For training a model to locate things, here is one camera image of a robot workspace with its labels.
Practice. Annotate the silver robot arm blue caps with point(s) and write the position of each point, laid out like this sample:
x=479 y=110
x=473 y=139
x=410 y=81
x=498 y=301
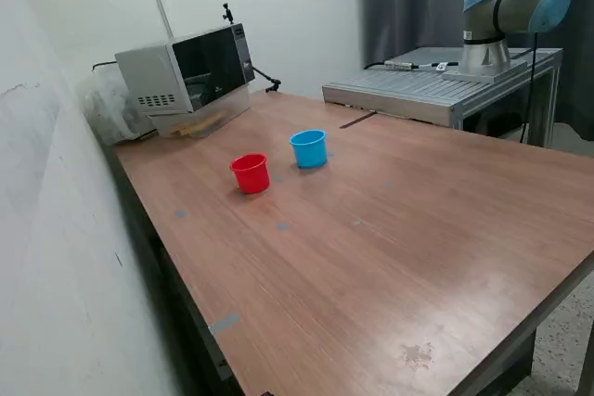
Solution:
x=510 y=11

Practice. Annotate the dark grey curtain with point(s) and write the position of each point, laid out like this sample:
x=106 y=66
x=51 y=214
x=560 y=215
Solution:
x=394 y=6

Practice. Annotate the white warning tag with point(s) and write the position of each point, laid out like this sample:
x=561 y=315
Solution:
x=442 y=65

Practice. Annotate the aluminium robot mounting plate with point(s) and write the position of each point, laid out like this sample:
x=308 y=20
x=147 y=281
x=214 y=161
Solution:
x=450 y=75

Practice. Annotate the aluminium profile robot stand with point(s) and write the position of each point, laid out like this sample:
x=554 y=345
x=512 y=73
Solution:
x=394 y=85

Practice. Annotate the dark brown flat strip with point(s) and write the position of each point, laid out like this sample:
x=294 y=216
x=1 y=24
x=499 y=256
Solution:
x=357 y=120

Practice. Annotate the blue plastic cup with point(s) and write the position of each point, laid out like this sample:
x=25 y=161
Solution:
x=308 y=152

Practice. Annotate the clear acrylic microwave stand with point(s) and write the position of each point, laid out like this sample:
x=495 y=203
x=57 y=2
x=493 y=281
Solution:
x=232 y=109

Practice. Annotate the silver microwave oven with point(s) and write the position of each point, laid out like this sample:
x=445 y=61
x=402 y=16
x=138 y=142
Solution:
x=209 y=67

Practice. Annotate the red plastic cup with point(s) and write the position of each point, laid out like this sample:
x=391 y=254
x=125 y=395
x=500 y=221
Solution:
x=250 y=178

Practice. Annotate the thin white pole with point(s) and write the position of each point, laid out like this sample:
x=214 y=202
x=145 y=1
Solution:
x=164 y=18

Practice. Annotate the light wooden pieces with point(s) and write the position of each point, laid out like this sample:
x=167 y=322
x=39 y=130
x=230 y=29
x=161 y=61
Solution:
x=195 y=127

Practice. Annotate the long grey tape strip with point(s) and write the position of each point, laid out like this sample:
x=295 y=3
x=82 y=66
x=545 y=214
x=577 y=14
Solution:
x=223 y=324

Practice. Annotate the black ball head mount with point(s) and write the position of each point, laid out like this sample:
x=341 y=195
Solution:
x=227 y=14

